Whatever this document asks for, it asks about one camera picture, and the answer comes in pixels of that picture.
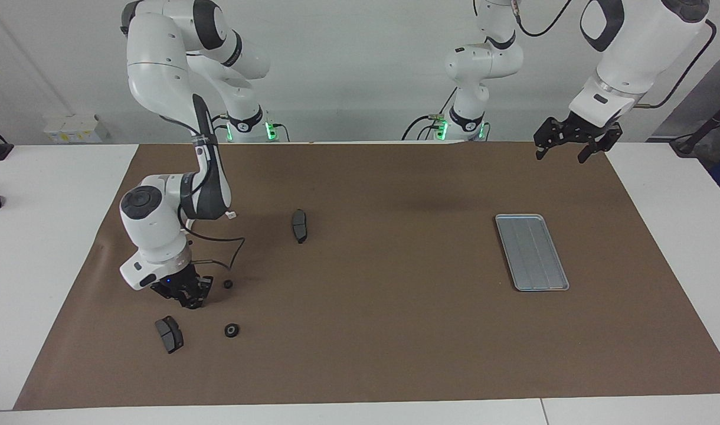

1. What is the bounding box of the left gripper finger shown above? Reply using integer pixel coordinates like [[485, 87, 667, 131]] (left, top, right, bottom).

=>
[[534, 117, 567, 161], [577, 123, 624, 164]]

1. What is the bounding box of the silver metal tray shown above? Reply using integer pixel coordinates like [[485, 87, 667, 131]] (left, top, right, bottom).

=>
[[495, 214, 571, 292]]

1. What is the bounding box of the short grey brake pad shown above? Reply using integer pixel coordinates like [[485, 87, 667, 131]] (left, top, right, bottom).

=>
[[155, 316, 185, 355]]

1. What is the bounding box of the black tripod stand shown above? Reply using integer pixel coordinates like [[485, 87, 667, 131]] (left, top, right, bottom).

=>
[[670, 97, 720, 157]]

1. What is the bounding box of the brown table mat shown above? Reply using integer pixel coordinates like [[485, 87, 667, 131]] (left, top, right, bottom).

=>
[[13, 142, 720, 411]]

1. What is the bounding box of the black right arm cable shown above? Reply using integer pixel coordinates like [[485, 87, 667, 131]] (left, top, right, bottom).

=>
[[183, 220, 246, 278]]

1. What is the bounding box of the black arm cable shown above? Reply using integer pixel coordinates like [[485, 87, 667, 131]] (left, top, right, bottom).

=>
[[183, 220, 246, 278], [513, 0, 718, 110]]

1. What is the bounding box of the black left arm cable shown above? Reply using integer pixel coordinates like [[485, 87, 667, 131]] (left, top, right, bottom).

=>
[[513, 0, 718, 110]]

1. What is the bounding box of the white wall socket box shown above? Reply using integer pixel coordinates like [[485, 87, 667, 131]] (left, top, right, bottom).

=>
[[43, 114, 110, 144]]

